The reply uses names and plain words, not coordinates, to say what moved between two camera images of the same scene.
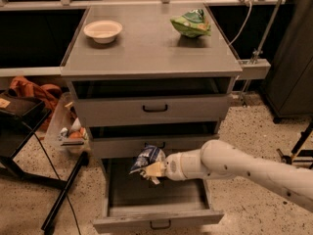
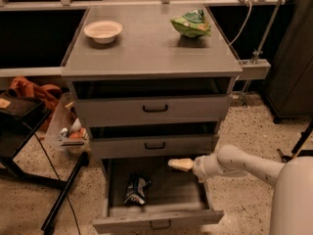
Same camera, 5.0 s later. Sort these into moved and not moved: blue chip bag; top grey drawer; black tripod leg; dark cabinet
Moved: blue chip bag
Not moved: black tripod leg; dark cabinet; top grey drawer
